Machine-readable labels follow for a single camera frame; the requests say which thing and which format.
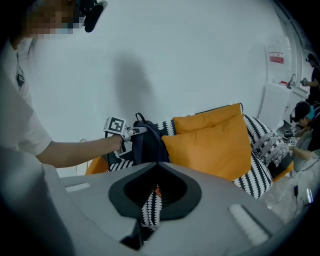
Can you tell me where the orange sofa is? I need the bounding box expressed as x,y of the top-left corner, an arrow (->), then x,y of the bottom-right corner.
84,102 -> 295,201

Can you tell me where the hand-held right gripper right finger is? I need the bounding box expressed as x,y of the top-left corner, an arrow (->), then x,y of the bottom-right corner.
143,162 -> 285,256

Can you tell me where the white sheet with red label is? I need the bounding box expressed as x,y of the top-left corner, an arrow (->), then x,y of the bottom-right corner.
265,44 -> 292,84

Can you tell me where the silver metal tap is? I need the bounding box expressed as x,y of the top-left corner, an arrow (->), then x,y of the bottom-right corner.
286,73 -> 298,90

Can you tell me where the white water dispenser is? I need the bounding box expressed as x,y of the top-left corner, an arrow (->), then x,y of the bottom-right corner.
257,82 -> 292,131

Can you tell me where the black head-worn camera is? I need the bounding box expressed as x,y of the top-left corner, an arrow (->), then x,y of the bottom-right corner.
79,0 -> 108,34

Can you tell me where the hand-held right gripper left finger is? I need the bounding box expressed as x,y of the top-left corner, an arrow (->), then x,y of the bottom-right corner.
59,162 -> 159,248

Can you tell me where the person's left forearm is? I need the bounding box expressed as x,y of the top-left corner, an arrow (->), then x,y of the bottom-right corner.
36,134 -> 126,169

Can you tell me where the orange cushion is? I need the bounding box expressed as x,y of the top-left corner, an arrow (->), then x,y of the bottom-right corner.
161,113 -> 253,182
172,102 -> 245,136

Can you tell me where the black white striped blanket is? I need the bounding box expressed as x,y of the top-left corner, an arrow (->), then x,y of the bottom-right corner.
107,102 -> 292,231

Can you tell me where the dark navy backpack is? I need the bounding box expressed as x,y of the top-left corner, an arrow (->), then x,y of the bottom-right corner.
131,112 -> 171,167

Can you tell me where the black chest device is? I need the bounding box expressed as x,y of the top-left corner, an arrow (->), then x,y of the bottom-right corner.
15,67 -> 26,91

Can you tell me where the person's head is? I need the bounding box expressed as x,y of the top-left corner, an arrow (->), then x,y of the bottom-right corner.
9,0 -> 86,51

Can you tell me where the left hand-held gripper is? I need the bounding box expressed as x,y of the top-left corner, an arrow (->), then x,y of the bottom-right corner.
103,116 -> 148,155

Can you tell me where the person's white shirt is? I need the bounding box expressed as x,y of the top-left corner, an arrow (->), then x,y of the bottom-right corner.
0,37 -> 53,165

